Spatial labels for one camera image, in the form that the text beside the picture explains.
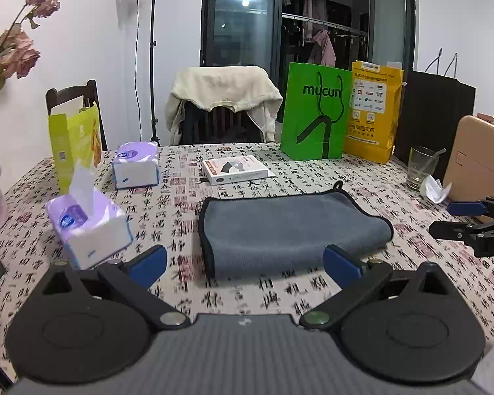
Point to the yellow-green open carton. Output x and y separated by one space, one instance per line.
74 140

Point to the dark wooden chair left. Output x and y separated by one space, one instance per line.
88 97

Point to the far purple tissue pack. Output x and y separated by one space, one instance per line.
136 164

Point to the green mucun paper bag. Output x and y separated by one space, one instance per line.
316 112

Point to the near purple tissue pack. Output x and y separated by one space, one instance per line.
90 226

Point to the chair with cream garment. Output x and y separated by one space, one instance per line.
219 126

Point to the clear drinking glass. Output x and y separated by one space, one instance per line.
422 163

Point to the dried pink roses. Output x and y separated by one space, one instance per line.
17 50

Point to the crumpled white paper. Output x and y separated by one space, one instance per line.
433 190

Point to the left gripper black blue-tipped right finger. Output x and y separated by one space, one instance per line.
411 327

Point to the black paper bag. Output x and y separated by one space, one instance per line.
430 111

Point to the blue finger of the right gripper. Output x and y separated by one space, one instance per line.
466 208

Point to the purple tissue pack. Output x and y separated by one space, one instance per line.
90 226
136 164

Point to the beige hard case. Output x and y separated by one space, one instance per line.
470 171

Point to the yellow paper bag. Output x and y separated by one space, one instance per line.
374 111

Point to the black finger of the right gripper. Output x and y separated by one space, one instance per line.
446 230

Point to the cream garment on chair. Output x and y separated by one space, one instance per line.
238 88

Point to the grey folded towel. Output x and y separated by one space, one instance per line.
251 237

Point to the white flat box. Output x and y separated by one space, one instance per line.
235 169

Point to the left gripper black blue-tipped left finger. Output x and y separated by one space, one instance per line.
82 326

